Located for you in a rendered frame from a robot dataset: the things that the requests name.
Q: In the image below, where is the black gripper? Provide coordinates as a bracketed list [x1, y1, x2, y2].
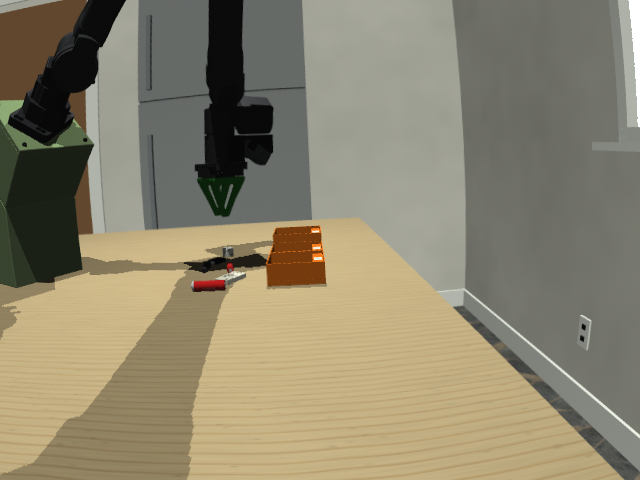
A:
[195, 133, 247, 217]

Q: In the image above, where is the white domino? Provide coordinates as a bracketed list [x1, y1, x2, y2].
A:
[214, 272, 246, 285]

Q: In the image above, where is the orange bin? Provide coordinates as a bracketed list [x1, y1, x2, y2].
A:
[266, 226, 326, 286]

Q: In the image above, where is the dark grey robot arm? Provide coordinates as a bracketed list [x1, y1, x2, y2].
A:
[8, 0, 273, 165]

